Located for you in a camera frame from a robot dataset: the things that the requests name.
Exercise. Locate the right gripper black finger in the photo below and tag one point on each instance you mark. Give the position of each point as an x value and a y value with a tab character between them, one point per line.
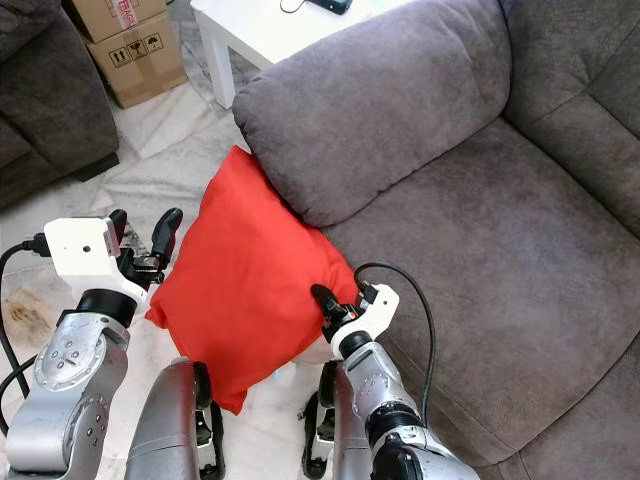
327	304

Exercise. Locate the red pillow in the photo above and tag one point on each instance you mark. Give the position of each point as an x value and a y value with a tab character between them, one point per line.
250	280

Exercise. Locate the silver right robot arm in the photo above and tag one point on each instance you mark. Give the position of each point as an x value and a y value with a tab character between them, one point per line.
380	380

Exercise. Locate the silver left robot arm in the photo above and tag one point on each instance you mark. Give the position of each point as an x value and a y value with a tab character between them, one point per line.
65	370

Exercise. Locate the dark grey fabric sofa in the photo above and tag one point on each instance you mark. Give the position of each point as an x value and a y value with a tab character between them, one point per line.
55	100
510	250

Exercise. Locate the silver right robot leg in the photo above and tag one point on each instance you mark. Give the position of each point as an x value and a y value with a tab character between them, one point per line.
350	432

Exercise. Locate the silver robot leg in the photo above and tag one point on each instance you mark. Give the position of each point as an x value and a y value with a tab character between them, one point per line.
350	432
165	430

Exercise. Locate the silver left robot leg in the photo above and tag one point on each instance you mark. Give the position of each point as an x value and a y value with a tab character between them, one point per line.
165	430

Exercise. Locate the cardboard box with black symbols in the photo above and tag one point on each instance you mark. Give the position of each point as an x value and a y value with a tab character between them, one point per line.
140	65

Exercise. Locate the cardboard box with red print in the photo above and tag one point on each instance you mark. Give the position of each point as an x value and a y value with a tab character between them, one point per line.
115	15

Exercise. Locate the white side table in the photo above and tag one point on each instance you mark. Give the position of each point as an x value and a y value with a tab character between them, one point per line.
260	35

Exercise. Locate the black device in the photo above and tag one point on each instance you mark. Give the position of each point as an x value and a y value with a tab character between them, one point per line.
330	5

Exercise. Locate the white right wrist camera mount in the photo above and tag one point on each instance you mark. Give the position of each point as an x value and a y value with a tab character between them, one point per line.
372	315

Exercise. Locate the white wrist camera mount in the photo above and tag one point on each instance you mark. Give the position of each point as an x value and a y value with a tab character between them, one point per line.
372	315
85	250

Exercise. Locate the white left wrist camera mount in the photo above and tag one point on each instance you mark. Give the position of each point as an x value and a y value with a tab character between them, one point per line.
85	250

